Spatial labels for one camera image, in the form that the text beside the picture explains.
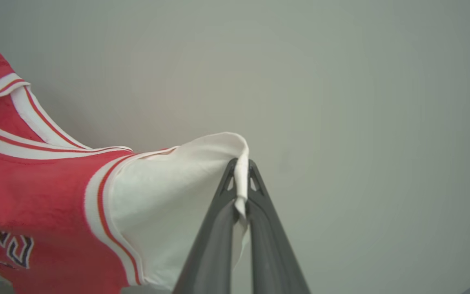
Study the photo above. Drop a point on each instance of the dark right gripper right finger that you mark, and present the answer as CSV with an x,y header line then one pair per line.
x,y
271,253

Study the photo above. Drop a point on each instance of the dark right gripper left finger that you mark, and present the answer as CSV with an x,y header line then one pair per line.
x,y
212,253

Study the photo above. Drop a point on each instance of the red and white basketball jersey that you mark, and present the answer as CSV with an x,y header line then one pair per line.
x,y
35,183

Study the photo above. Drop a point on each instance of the white partition panel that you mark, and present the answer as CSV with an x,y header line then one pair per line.
x,y
361,102

